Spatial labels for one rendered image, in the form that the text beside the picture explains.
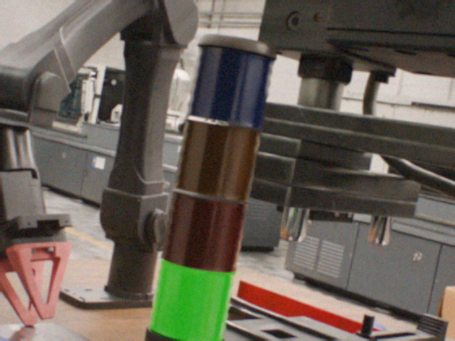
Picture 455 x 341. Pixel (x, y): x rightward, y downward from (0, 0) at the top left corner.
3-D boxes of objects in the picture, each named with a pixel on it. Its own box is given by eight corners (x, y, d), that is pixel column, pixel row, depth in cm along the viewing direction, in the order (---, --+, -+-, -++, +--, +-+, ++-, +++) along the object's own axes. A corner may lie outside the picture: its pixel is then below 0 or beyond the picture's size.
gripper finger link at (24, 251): (29, 318, 74) (11, 224, 76) (-7, 332, 78) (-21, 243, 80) (87, 311, 78) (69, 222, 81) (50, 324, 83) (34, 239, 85)
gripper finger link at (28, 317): (26, 320, 74) (9, 226, 76) (-9, 333, 79) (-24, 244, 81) (84, 312, 79) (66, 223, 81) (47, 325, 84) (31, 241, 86)
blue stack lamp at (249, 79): (224, 123, 41) (236, 59, 41) (279, 131, 38) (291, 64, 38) (170, 112, 38) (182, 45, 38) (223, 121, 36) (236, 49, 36)
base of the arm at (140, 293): (206, 252, 112) (175, 241, 117) (91, 248, 98) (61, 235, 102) (197, 306, 112) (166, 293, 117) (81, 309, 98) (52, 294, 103)
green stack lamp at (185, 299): (189, 318, 42) (200, 257, 42) (239, 340, 39) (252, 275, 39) (133, 321, 39) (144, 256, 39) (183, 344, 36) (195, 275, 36)
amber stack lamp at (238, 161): (213, 189, 41) (224, 126, 41) (265, 203, 39) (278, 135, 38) (157, 183, 39) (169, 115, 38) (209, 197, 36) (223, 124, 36)
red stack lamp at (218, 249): (201, 254, 41) (212, 192, 41) (252, 272, 39) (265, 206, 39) (145, 252, 39) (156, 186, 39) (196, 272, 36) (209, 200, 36)
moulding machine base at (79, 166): (-22, 165, 1164) (-11, 101, 1159) (37, 172, 1232) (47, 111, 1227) (205, 251, 755) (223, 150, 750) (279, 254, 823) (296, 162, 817)
